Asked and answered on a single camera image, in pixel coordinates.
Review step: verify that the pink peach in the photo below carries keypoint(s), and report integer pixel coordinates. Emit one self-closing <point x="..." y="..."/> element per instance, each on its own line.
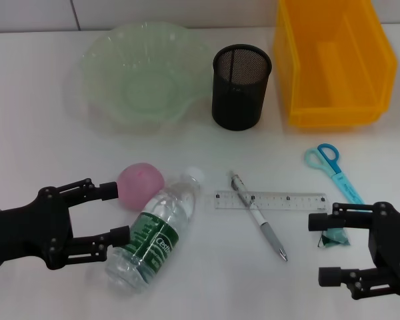
<point x="141" y="186"/>

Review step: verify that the clear plastic ruler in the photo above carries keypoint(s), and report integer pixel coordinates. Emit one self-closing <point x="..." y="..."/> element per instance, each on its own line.
<point x="286" y="200"/>

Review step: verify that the white grey ballpoint pen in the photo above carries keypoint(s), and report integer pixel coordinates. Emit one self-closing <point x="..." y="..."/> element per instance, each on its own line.
<point x="266" y="230"/>

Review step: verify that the clear green-label water bottle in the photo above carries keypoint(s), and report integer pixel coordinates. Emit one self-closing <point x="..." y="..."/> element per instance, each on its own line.
<point x="160" y="233"/>

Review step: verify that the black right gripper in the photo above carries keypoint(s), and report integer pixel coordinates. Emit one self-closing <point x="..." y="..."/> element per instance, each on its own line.
<point x="395" y="246"/>

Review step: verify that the blue teal scissors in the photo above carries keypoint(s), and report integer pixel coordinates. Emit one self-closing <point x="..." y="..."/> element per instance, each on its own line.
<point x="343" y="181"/>

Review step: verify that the black mesh pen holder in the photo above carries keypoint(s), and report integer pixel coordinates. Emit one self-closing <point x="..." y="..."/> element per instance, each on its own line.
<point x="236" y="103"/>

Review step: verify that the yellow plastic bin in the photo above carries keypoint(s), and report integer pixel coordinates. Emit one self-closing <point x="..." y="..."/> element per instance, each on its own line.
<point x="336" y="110"/>

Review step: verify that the green glass fruit plate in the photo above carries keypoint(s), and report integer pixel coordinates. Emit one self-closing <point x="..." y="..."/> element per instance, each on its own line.
<point x="143" y="83"/>

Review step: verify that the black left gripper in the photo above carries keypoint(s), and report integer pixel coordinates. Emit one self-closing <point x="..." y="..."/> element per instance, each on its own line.
<point x="26" y="230"/>

